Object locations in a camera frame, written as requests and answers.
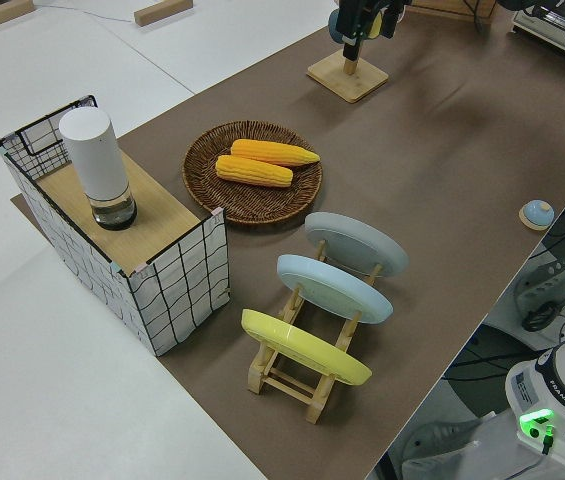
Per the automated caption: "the yellow plate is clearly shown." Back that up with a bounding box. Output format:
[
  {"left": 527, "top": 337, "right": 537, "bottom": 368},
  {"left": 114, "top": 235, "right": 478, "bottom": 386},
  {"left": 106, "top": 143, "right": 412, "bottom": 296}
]
[{"left": 240, "top": 307, "right": 374, "bottom": 388}]

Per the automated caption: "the brown table mat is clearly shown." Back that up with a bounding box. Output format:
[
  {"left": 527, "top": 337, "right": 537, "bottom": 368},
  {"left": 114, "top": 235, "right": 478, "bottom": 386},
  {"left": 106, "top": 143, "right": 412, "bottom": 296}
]
[{"left": 9, "top": 0, "right": 565, "bottom": 480}]

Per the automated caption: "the grid patterned storage rack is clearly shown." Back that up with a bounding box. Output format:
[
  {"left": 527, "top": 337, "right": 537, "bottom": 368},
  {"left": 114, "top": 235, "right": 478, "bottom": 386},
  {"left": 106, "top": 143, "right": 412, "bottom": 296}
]
[{"left": 0, "top": 93, "right": 232, "bottom": 358}]

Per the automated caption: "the perforated grey metal bracket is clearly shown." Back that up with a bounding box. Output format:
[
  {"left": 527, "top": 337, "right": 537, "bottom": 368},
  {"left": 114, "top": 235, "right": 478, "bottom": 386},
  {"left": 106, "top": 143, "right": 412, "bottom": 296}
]
[{"left": 511, "top": 258, "right": 565, "bottom": 322}]

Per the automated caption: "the light blue plate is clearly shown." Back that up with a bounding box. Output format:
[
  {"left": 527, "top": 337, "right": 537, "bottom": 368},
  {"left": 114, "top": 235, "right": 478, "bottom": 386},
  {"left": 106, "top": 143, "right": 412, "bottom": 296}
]
[{"left": 275, "top": 253, "right": 395, "bottom": 327}]

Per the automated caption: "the grey plate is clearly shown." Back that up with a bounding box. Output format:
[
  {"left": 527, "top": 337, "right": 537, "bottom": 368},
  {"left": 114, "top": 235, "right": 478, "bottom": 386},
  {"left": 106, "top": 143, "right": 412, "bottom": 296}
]
[{"left": 303, "top": 211, "right": 410, "bottom": 282}]

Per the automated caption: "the brown wicker basket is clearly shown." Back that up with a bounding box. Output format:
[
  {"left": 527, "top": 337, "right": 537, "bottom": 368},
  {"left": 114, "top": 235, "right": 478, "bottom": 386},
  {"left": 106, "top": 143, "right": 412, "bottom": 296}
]
[{"left": 182, "top": 119, "right": 325, "bottom": 231}]

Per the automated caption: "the white toaster oven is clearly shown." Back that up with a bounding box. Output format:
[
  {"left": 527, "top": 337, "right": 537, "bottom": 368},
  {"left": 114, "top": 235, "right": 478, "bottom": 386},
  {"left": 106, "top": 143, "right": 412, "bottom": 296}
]
[{"left": 510, "top": 3, "right": 565, "bottom": 64}]

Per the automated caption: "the wooden plate rack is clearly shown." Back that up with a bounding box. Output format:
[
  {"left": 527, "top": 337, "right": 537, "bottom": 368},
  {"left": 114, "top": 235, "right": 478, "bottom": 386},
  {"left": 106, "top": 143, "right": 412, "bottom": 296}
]
[{"left": 247, "top": 238, "right": 384, "bottom": 426}]

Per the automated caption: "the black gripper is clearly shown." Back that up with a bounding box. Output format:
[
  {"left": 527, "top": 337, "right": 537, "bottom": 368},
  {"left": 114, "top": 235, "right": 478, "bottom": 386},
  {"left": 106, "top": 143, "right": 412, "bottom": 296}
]
[{"left": 337, "top": 0, "right": 405, "bottom": 61}]

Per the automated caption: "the dark blue mug yellow inside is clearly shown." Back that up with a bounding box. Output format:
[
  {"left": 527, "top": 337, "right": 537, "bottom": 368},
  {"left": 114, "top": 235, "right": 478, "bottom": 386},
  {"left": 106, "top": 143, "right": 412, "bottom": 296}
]
[{"left": 327, "top": 8, "right": 384, "bottom": 44}]

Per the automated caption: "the white cylinder with clear base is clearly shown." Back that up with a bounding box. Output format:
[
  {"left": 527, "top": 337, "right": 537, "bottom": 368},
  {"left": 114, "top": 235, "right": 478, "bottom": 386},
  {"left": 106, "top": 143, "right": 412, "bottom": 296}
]
[{"left": 58, "top": 109, "right": 139, "bottom": 232}]

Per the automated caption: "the blue bell on wooden base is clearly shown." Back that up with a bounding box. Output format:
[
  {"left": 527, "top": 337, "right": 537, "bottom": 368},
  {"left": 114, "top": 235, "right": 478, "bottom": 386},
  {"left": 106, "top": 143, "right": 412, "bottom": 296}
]
[{"left": 518, "top": 199, "right": 556, "bottom": 232}]

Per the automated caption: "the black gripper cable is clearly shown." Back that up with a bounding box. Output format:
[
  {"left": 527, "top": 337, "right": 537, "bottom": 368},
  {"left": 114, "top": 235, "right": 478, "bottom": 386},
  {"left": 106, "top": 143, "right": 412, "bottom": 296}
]
[{"left": 462, "top": 0, "right": 488, "bottom": 33}]

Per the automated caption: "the yellow corn cob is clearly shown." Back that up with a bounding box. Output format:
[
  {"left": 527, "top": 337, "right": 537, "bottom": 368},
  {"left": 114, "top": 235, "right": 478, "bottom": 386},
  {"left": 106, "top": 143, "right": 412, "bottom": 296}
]
[
  {"left": 214, "top": 154, "right": 295, "bottom": 189},
  {"left": 230, "top": 138, "right": 322, "bottom": 169}
]

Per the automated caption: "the wooden mug tree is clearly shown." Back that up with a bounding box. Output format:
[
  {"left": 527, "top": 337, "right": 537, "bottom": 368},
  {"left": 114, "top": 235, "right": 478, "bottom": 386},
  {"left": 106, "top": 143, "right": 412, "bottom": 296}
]
[{"left": 305, "top": 49, "right": 390, "bottom": 105}]

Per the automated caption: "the wooden drawer cabinet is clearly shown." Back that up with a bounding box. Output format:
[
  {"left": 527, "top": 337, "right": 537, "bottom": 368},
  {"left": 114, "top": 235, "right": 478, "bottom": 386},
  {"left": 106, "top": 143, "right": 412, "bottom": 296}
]
[{"left": 403, "top": 0, "right": 499, "bottom": 25}]

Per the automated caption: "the black coiled cable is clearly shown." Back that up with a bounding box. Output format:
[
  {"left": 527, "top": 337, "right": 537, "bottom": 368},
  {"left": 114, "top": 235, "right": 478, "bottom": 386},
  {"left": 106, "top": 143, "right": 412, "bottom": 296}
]
[{"left": 520, "top": 301, "right": 562, "bottom": 333}]

